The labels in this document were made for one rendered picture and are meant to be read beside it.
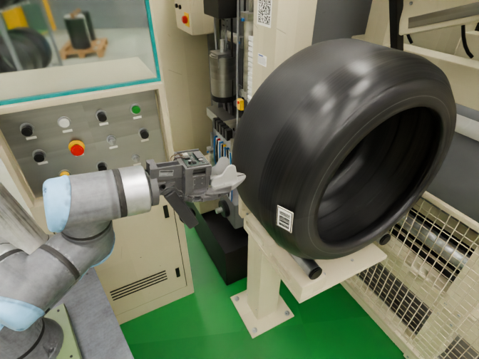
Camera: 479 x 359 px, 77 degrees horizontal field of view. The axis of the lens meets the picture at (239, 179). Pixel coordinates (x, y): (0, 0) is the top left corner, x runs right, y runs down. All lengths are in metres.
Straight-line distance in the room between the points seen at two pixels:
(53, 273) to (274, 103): 0.53
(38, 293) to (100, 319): 0.67
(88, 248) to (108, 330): 0.63
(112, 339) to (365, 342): 1.27
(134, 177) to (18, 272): 0.24
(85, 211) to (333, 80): 0.51
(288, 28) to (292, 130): 0.38
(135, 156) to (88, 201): 0.75
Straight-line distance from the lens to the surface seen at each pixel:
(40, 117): 1.21
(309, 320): 1.90
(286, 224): 0.68
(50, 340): 1.20
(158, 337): 1.87
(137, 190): 0.55
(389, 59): 0.72
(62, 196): 0.55
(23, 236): 1.05
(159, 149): 1.31
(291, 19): 0.93
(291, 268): 0.98
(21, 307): 0.62
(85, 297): 1.35
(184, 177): 0.57
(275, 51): 0.92
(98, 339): 1.24
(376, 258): 1.16
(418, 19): 1.09
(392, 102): 0.68
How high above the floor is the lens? 1.63
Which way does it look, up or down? 36 degrees down
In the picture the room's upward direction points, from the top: straight up
